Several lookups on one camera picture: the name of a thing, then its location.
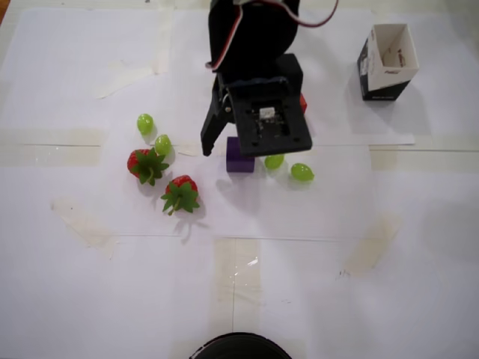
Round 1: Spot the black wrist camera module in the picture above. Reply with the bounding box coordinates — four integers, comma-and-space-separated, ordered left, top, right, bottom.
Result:
227, 79, 314, 158

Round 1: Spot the black round object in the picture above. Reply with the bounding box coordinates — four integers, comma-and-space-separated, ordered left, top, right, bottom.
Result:
189, 331, 293, 359

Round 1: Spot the green plastic grape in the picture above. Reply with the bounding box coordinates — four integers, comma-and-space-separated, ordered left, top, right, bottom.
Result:
154, 134, 173, 156
290, 162, 315, 184
263, 153, 286, 170
136, 113, 154, 135

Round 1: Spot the purple cube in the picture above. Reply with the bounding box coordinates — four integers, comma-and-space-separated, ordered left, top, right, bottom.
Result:
226, 136, 257, 174

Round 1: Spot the plastic strawberry with leaves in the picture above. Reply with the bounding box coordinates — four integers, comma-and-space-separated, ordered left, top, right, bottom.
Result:
160, 174, 201, 216
126, 147, 170, 186

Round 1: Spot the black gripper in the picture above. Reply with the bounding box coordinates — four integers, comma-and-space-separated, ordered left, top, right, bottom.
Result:
200, 53, 304, 156

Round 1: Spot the red white black servo cable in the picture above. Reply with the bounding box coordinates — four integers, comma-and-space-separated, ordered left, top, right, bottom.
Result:
204, 0, 246, 73
282, 0, 341, 29

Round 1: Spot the open white black carton box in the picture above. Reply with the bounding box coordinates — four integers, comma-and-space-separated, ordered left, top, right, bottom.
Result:
356, 23, 420, 102

